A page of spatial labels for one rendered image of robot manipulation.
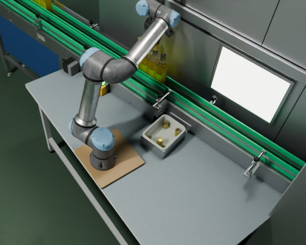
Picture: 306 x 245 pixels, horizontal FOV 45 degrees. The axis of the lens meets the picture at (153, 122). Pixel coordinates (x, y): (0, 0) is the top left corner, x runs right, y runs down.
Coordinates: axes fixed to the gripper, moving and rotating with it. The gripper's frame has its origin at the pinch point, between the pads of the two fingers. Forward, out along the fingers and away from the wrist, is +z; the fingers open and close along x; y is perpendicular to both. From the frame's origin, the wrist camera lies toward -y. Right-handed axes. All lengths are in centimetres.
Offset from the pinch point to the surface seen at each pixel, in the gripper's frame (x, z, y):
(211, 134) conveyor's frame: 6, 34, -51
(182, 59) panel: -11.8, 11.0, -12.4
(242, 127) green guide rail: -3, 24, -63
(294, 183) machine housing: 23, 9, -102
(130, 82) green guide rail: 13.5, 25.8, 6.5
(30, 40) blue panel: 13, 50, 106
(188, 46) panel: -11.8, 0.3, -14.3
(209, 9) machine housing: -14.7, -26.3, -20.4
